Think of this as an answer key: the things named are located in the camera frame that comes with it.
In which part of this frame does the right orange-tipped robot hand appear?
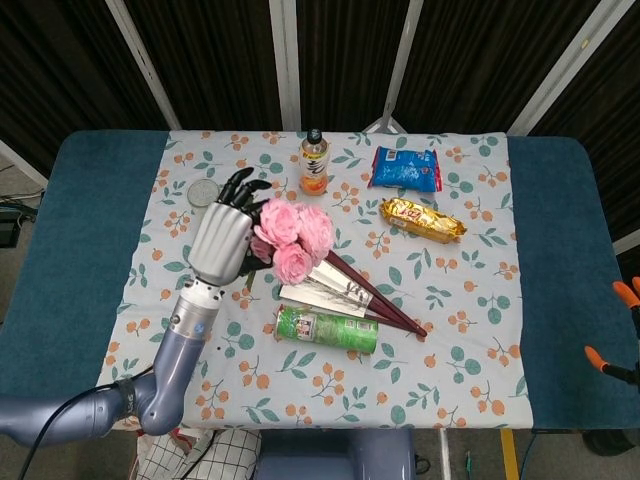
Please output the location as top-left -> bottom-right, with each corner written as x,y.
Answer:
584,276 -> 640,386

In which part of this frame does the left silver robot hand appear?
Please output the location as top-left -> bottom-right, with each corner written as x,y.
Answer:
187,167 -> 274,287

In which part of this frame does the pink artificial rose bouquet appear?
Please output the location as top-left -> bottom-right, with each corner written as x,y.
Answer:
244,197 -> 335,287

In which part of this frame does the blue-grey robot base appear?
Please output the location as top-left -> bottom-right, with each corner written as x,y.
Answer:
254,428 -> 416,480

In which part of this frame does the clear glass vase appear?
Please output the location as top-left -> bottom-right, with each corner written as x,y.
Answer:
186,178 -> 221,221

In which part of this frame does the orange tea drink bottle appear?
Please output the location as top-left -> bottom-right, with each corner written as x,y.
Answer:
298,128 -> 332,197

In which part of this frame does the maroon folding paper fan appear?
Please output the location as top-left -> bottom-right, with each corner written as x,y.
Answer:
278,249 -> 429,339

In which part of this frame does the green chip can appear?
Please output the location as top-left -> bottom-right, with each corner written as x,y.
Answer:
273,305 -> 380,355

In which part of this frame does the teal table cover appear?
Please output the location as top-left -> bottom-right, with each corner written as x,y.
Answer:
0,129 -> 640,432

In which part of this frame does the leaf and berry tablecloth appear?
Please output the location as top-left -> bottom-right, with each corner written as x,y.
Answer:
87,129 -> 534,432

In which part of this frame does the blue snack bag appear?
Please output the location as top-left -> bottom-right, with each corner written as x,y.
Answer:
367,145 -> 444,194

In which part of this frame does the gold foil snack packet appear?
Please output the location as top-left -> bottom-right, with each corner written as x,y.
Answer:
378,196 -> 468,245

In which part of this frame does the black box device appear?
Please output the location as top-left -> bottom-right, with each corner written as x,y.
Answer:
0,207 -> 24,249

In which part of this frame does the white black checked bag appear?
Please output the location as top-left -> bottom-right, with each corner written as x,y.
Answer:
135,424 -> 264,480

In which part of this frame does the white partition frame post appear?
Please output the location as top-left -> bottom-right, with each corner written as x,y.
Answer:
104,0 -> 182,132
507,0 -> 621,137
362,0 -> 426,134
0,139 -> 50,189
268,0 -> 302,132

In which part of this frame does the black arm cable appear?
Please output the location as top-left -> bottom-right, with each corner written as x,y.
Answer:
17,367 -> 156,480

